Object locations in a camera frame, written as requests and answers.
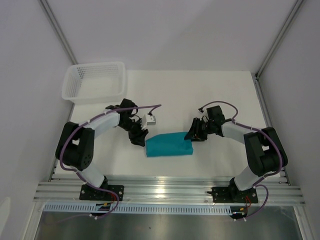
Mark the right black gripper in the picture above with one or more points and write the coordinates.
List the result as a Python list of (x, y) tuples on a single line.
[(194, 134)]

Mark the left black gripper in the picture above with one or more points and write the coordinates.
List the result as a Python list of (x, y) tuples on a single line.
[(138, 138)]

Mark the teal t shirt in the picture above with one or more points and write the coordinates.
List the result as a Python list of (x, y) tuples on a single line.
[(168, 145)]

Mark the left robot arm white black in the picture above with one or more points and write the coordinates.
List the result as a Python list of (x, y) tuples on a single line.
[(75, 149)]

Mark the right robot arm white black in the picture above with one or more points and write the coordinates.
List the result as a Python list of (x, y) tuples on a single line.
[(264, 151)]

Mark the white perforated plastic basket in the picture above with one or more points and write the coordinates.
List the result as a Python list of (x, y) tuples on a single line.
[(94, 83)]

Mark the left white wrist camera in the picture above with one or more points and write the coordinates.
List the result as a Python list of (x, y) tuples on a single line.
[(148, 120)]

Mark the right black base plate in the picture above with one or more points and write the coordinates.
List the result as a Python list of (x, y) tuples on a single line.
[(225, 195)]

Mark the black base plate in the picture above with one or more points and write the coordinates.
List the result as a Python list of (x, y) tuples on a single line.
[(225, 195), (88, 193)]

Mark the right aluminium side rail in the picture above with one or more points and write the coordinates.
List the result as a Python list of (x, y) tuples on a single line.
[(267, 118)]

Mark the aluminium side rail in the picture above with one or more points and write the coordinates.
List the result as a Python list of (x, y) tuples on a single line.
[(53, 169), (267, 118)]

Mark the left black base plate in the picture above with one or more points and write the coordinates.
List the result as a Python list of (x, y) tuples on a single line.
[(88, 193)]

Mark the left aluminium side rail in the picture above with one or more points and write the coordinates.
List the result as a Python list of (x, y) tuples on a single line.
[(53, 169)]

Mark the aluminium mounting rail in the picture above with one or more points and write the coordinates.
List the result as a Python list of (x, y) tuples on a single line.
[(167, 190)]

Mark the white slotted cable duct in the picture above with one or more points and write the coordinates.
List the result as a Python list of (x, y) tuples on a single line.
[(130, 208)]

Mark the right aluminium frame post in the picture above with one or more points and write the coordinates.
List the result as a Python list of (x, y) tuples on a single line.
[(285, 27)]

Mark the aluminium frame post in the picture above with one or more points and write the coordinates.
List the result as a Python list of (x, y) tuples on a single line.
[(58, 31), (285, 27)]

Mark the left aluminium frame post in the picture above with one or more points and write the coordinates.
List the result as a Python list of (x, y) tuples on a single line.
[(58, 31)]

